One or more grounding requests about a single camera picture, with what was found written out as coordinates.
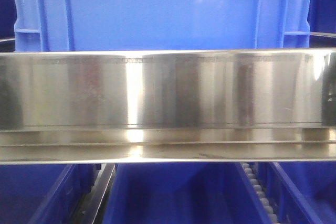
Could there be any light blue plastic bin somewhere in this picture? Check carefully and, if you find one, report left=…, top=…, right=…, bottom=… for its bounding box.
left=14, top=0, right=310, bottom=51

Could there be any lower middle front blue bin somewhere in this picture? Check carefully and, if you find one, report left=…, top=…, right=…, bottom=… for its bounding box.
left=103, top=163, right=270, bottom=223

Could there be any lower left front blue bin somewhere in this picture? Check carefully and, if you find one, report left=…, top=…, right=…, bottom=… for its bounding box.
left=1, top=164, right=101, bottom=223

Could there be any white roller track right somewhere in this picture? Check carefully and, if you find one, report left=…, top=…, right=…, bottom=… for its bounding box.
left=241, top=163, right=278, bottom=223

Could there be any lower right front blue bin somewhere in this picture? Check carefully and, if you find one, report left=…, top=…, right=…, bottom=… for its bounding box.
left=255, top=162, right=335, bottom=223

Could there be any upper right dark blue bin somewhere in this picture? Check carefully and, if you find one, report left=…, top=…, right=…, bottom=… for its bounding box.
left=308, top=0, right=335, bottom=34

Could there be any dark blue bin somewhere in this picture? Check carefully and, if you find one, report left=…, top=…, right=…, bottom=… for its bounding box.
left=0, top=0, right=17, bottom=39
left=308, top=0, right=335, bottom=34

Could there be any upper left dark blue bin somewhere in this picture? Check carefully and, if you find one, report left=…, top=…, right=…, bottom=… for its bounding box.
left=0, top=0, right=17, bottom=39

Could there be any stainless steel shelf front rail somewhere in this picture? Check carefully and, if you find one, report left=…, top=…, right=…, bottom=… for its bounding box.
left=1, top=48, right=335, bottom=164

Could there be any dark metal divider rail left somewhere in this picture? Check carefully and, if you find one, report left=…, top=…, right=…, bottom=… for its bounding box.
left=70, top=164, right=116, bottom=223

